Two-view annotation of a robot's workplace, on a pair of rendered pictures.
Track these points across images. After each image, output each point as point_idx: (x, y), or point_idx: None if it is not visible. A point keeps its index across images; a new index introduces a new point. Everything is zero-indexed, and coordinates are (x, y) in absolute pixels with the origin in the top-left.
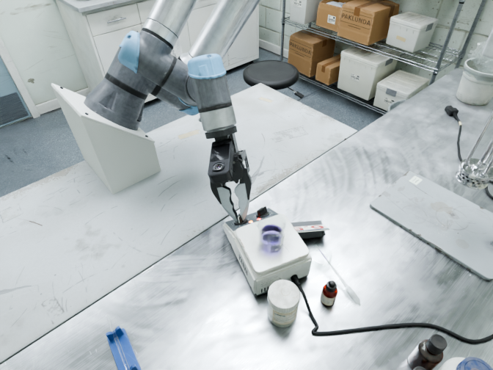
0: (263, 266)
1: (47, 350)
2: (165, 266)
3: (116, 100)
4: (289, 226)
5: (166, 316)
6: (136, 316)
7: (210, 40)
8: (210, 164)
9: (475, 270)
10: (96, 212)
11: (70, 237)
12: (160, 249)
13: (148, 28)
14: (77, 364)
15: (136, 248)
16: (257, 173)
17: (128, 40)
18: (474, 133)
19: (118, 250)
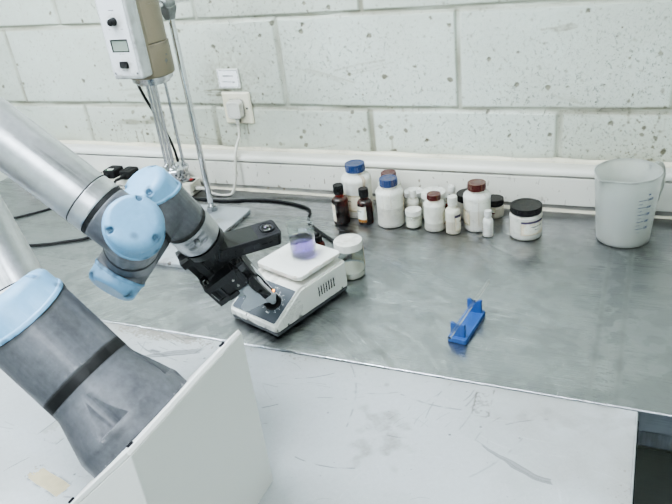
0: (331, 251)
1: (516, 375)
2: (359, 354)
3: (150, 358)
4: (273, 254)
5: (411, 325)
6: (429, 341)
7: (20, 234)
8: (263, 236)
9: (245, 213)
10: (323, 472)
11: (388, 465)
12: (340, 370)
13: (114, 186)
14: (502, 349)
15: (354, 389)
16: (154, 353)
17: (146, 197)
18: (26, 239)
19: (369, 402)
